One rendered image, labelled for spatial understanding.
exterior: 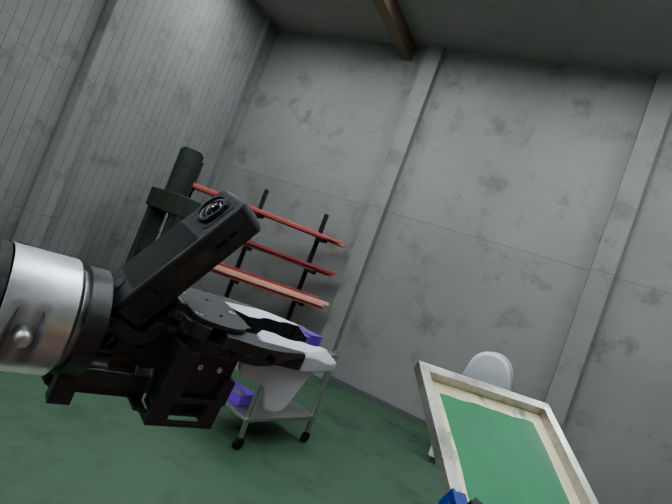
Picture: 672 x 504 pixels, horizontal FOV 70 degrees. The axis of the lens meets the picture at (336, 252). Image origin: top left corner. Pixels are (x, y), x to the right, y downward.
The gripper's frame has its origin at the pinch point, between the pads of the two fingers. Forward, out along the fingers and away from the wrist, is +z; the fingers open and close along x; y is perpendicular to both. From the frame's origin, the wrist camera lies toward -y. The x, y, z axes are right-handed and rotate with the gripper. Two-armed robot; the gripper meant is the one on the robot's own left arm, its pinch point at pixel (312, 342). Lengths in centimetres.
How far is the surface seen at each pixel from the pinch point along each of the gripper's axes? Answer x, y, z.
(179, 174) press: -559, 22, 188
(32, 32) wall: -742, -59, 9
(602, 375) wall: -208, 24, 710
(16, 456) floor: -263, 205, 59
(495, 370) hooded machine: -249, 69, 515
